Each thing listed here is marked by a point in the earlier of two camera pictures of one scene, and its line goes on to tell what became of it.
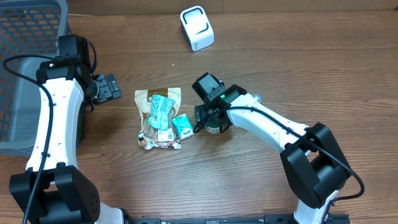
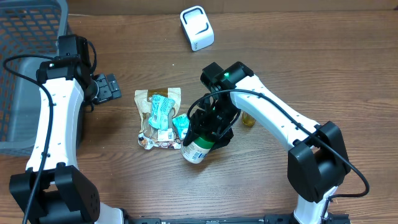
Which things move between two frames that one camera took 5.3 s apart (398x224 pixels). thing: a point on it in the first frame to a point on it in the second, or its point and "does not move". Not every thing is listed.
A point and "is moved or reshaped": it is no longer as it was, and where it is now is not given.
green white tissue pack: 183,126 does not move
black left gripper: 110,89 does not move
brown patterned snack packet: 148,143 does not move
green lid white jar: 214,129 is moved or reshaped
